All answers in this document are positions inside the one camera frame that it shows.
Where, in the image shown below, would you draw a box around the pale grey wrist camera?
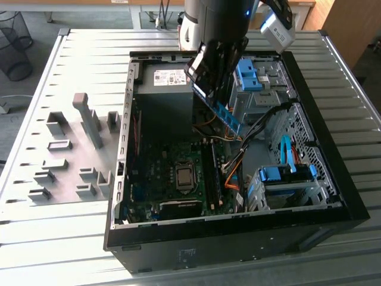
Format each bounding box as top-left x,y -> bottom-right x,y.
259,0 -> 296,55

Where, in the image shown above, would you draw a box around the metal CPU socket cover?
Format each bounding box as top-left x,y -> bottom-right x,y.
174,162 -> 197,191

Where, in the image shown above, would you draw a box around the hard disk in blue carrier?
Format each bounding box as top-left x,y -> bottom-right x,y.
258,164 -> 318,191

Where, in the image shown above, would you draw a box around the white-legged wooden desk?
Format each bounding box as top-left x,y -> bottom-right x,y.
293,0 -> 317,30

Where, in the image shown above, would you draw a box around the brown wooden cabinet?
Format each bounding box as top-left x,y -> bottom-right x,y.
303,0 -> 381,69

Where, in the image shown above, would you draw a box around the yellow black power wires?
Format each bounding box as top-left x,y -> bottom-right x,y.
192,111 -> 220,133

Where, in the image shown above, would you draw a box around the grey metal drive cage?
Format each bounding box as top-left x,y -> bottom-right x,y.
229,58 -> 298,129

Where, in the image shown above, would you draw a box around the black graphics card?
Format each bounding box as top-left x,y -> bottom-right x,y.
159,199 -> 204,220

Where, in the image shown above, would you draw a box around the orange wire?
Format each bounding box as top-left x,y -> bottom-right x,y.
224,171 -> 239,191

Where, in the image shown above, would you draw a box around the grey power supply unit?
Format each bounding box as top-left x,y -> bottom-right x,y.
138,64 -> 196,141

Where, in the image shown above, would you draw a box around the blue plastic drive latch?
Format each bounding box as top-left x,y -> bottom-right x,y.
237,59 -> 264,92

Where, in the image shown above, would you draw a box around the black wire mesh bin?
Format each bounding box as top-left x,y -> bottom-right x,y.
0,11 -> 33,82

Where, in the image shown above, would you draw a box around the multicoloured power wire bundle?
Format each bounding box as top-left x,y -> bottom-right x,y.
208,133 -> 242,144

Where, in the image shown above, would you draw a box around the blue flat wire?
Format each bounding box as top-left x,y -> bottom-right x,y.
280,135 -> 297,173

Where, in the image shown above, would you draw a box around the grey metal disk bay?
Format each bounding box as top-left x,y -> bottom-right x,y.
245,178 -> 328,213

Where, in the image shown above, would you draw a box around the black open PC case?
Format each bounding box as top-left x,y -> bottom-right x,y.
102,49 -> 371,275

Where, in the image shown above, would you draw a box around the blue RAM stick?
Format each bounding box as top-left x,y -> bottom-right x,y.
192,83 -> 242,136

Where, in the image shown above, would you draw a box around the green motherboard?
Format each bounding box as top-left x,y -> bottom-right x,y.
127,138 -> 236,223

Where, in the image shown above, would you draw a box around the silver CPU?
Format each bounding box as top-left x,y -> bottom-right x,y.
177,169 -> 194,185

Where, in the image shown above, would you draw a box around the black wire bundle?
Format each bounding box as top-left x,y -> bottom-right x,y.
238,102 -> 291,156

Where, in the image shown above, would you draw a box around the installed dark RAM stick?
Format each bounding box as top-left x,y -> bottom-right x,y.
211,142 -> 224,207

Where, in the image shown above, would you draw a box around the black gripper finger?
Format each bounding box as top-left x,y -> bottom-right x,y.
184,41 -> 223,101
218,37 -> 249,105

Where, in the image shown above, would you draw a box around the grey plastic parts rack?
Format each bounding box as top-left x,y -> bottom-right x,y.
26,92 -> 123,207

